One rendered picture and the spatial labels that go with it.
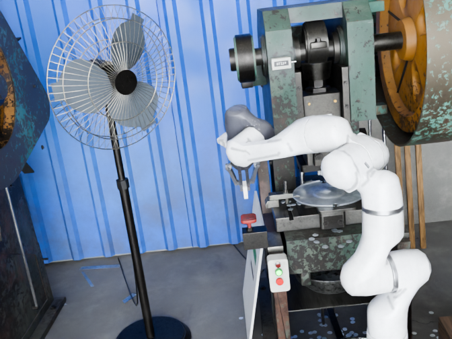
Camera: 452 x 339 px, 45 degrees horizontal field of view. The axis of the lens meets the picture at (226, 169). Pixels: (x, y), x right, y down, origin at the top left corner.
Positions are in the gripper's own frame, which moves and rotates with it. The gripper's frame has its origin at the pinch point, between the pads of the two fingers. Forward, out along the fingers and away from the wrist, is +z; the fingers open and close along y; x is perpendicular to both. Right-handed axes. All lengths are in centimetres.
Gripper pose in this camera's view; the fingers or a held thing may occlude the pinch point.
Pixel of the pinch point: (245, 190)
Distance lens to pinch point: 206.9
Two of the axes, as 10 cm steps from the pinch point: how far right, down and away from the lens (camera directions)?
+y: 9.9, -1.0, -0.5
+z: 1.0, 7.2, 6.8
